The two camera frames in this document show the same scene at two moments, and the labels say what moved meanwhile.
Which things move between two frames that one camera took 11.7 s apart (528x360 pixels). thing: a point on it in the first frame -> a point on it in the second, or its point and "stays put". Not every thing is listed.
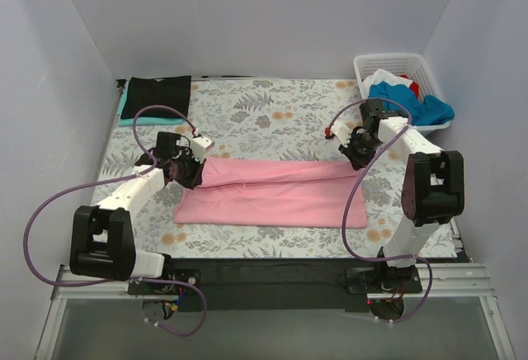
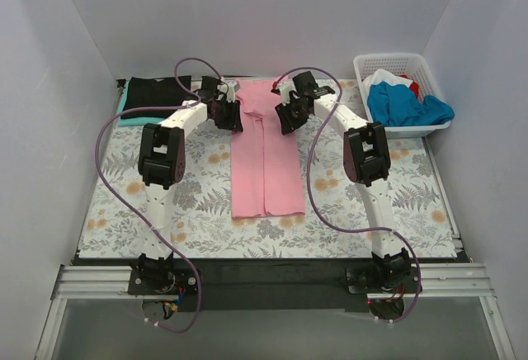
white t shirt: x=379 y=77 stays put
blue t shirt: x=424 y=111 stays put
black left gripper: x=193 y=174 -> x=230 y=116
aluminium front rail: x=458 y=283 stays put
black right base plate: x=380 y=280 stays put
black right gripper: x=355 y=155 -> x=289 y=116
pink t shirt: x=280 y=193 -> x=266 y=164
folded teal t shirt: x=128 y=122 stays put
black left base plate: x=190 y=276 stays put
